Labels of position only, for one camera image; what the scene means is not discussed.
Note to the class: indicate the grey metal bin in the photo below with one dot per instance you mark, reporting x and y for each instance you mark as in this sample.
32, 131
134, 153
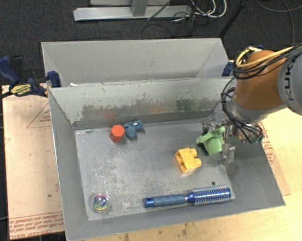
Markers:
143, 156

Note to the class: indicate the light green plastic toy piece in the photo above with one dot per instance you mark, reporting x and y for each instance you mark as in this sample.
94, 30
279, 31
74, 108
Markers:
212, 142

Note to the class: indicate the clear ball with colourful swirl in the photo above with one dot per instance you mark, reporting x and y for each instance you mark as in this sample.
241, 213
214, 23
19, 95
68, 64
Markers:
100, 202

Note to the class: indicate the dark blue toy animal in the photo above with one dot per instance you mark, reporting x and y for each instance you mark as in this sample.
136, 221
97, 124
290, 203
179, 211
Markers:
131, 130

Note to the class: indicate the blue round hairbrush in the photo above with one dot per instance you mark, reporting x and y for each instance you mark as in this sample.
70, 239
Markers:
210, 195

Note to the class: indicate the yellow toy brick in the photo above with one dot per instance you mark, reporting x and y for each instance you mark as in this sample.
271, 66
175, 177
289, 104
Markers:
188, 161

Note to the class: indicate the orange hexagonal block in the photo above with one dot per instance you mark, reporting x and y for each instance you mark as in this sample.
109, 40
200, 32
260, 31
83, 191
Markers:
117, 133

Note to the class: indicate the brown cardboard board red print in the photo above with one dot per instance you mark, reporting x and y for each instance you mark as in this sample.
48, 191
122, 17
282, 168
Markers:
29, 156

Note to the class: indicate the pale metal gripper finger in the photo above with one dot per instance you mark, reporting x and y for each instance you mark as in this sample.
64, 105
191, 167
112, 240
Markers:
228, 153
210, 125

